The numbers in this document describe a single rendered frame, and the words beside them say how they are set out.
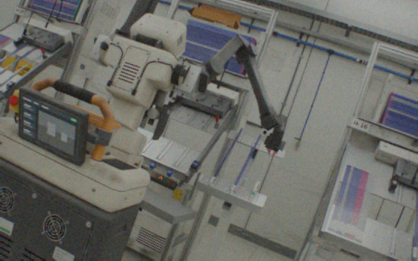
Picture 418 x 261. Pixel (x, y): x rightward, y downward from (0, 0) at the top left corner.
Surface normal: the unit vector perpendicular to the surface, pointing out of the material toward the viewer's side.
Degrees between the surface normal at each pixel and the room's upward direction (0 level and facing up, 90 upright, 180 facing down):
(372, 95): 90
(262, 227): 90
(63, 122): 115
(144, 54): 82
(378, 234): 44
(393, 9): 90
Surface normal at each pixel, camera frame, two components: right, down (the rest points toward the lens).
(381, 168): 0.07, -0.73
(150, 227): -0.26, -0.09
